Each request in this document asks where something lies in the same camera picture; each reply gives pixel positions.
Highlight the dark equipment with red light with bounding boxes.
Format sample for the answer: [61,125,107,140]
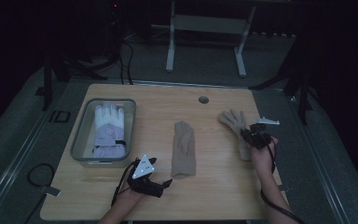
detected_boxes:
[105,0,127,60]

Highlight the black floor cable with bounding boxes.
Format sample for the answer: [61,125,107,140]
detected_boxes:
[117,38,135,86]

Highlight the left hand-held gripper cable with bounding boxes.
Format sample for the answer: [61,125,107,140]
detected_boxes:
[111,159,138,208]

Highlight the person's right hand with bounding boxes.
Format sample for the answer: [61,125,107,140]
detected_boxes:
[250,136,280,179]

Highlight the black cable loop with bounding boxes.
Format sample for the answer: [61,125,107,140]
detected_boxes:
[27,162,56,189]

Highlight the plain beige knit glove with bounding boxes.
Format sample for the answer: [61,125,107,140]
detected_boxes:
[171,120,198,180]

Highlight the person's left hand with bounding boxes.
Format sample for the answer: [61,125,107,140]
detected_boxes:
[117,176,147,203]

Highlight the black tripod stand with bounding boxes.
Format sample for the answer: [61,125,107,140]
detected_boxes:
[35,52,106,111]
[250,31,315,126]

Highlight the lilac ski glove white fingers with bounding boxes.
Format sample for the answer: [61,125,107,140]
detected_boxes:
[91,103,128,159]

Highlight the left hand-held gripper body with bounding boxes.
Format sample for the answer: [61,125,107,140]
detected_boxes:
[127,154,166,199]

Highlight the beige knit glove dark dot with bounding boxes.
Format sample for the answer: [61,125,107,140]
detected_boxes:
[219,108,254,161]

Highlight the white metal stand frame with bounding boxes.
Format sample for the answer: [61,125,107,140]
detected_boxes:
[150,0,257,78]

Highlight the clear plastic bin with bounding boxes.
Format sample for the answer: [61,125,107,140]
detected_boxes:
[70,97,137,169]

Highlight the hand-held gripper cable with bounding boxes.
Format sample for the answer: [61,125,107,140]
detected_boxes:
[111,159,138,208]
[259,136,306,224]

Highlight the right hand-held gripper cable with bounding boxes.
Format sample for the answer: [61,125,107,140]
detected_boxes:
[259,136,306,224]

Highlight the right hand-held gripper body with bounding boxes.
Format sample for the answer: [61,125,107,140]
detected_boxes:
[245,116,281,150]

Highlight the small grey floor plate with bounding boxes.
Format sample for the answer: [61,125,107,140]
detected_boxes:
[38,185,62,198]

